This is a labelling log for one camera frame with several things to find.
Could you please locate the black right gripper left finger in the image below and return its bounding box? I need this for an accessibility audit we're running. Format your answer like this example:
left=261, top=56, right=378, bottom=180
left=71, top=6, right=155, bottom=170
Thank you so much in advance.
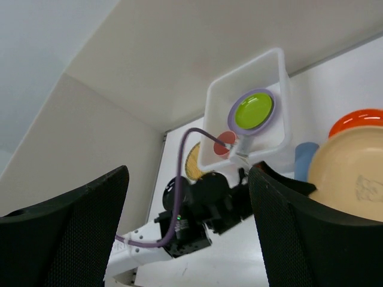
left=1, top=166, right=129, bottom=286

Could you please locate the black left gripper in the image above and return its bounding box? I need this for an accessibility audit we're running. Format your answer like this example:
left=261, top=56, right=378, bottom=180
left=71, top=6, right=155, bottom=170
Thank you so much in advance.
left=182, top=161, right=317, bottom=235

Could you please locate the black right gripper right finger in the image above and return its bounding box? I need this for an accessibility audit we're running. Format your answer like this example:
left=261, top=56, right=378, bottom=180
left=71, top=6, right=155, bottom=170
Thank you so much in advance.
left=248, top=166, right=382, bottom=286

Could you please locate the beige plastic plate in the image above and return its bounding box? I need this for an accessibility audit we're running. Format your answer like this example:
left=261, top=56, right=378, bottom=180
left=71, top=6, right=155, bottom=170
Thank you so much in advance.
left=308, top=126, right=382, bottom=221

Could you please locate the pink plastic cup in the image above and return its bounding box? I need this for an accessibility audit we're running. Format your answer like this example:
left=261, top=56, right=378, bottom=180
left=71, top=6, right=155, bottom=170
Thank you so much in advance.
left=212, top=130, right=239, bottom=160

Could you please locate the green plastic plate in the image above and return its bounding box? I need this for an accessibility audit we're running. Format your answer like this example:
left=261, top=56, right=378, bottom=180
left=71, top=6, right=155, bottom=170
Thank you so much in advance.
left=235, top=93, right=273, bottom=130

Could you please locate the purple plastic plate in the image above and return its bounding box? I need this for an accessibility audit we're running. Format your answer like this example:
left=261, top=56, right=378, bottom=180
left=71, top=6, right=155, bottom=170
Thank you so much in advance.
left=227, top=88, right=277, bottom=136

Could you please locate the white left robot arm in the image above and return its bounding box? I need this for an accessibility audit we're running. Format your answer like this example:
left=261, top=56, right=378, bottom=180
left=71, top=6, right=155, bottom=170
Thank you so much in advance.
left=104, top=168, right=253, bottom=279

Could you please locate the translucent white plastic bin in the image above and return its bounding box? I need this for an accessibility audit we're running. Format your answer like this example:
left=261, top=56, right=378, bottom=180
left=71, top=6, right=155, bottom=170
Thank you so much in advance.
left=197, top=48, right=294, bottom=173

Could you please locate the orange plastic plate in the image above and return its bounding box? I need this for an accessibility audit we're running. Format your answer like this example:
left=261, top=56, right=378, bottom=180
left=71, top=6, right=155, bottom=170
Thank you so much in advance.
left=328, top=109, right=382, bottom=138

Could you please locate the round bamboo mat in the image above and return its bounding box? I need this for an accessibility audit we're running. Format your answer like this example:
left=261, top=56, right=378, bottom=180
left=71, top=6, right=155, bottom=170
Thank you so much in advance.
left=184, top=142, right=204, bottom=181

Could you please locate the black round plate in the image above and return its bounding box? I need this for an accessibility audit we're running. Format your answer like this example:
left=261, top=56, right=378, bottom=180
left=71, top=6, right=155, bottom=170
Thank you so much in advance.
left=162, top=176, right=193, bottom=211

